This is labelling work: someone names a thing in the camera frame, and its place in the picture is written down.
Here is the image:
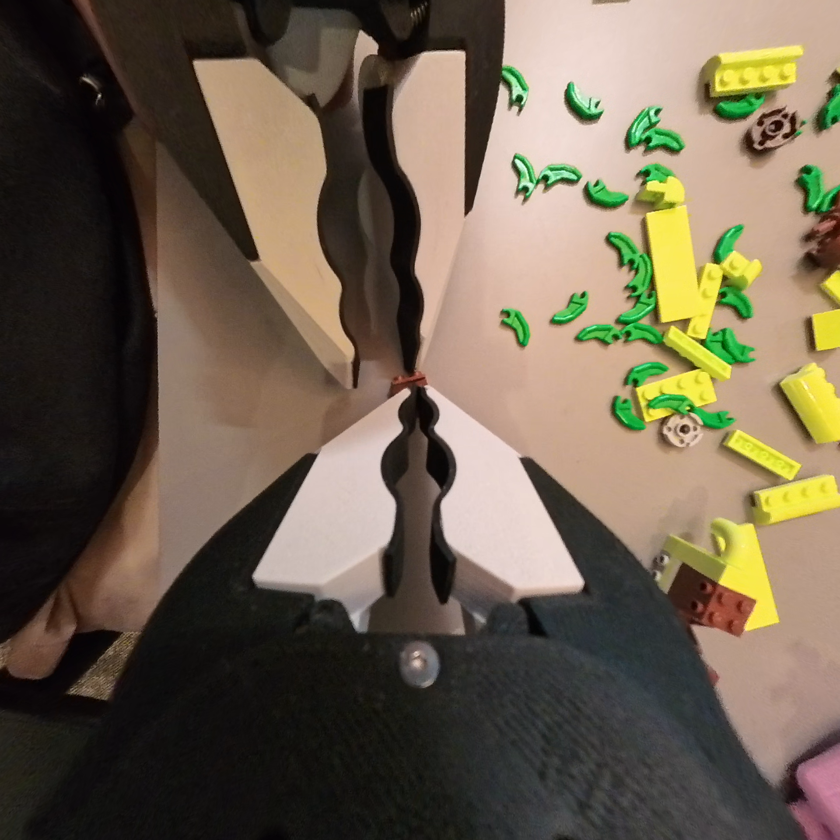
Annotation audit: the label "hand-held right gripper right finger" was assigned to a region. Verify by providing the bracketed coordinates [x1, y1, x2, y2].
[419, 386, 586, 618]

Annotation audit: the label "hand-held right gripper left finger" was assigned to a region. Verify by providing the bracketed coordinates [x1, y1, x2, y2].
[251, 387, 421, 611]

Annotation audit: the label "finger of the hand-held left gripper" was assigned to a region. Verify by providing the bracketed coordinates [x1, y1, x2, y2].
[192, 56, 363, 389]
[360, 49, 471, 376]

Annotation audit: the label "scattered green leaf pieces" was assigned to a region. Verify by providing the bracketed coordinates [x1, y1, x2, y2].
[499, 62, 840, 431]

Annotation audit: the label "grey round plate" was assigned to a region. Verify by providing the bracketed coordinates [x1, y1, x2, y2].
[661, 415, 704, 448]

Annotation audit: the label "lime and brown brick assembly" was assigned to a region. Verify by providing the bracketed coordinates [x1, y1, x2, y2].
[653, 518, 782, 637]

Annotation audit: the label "dark brown round piece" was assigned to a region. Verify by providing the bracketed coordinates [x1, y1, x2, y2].
[745, 108, 805, 153]

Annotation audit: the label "brown stem cluster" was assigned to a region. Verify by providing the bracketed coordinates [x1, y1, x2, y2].
[804, 203, 840, 266]

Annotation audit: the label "pink brick plant pot figure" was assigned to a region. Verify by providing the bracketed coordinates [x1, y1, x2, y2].
[784, 745, 840, 840]

